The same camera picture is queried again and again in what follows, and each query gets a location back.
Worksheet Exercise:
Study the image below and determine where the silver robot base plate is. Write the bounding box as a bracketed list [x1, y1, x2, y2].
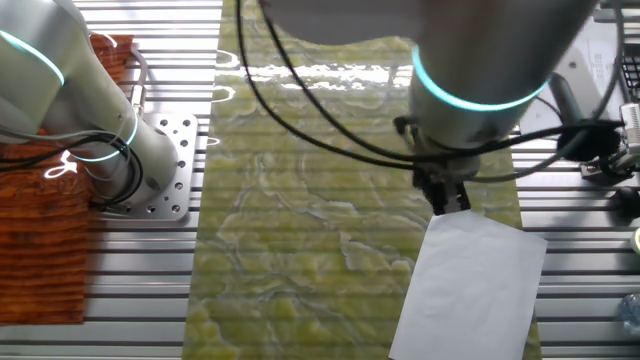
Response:
[97, 112, 200, 222]

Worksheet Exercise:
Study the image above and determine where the green marble pattern mat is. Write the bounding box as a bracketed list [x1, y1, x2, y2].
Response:
[182, 0, 544, 360]

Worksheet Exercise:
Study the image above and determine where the brown wooden board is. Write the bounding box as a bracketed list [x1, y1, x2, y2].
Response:
[0, 33, 135, 326]

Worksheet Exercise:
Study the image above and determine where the clear plastic water bottle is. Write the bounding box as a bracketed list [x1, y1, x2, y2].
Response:
[619, 293, 640, 336]

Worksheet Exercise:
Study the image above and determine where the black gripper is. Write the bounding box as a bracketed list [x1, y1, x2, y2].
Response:
[412, 169, 472, 217]

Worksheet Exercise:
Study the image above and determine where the printed white paper document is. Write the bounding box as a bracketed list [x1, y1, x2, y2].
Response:
[517, 19, 629, 134]

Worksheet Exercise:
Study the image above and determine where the grey robot power cable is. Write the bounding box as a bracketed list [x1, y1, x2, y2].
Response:
[130, 43, 149, 117]

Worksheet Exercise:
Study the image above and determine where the white paper sheet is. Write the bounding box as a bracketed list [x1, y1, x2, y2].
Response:
[388, 209, 549, 360]

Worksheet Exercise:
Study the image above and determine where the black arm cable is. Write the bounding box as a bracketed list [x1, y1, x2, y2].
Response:
[234, 0, 626, 174]

